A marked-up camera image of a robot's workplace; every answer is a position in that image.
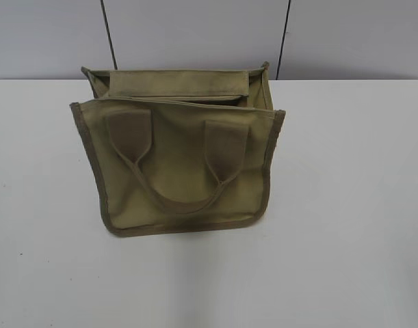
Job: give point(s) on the yellow canvas tote bag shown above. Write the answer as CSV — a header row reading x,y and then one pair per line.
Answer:
x,y
179,150

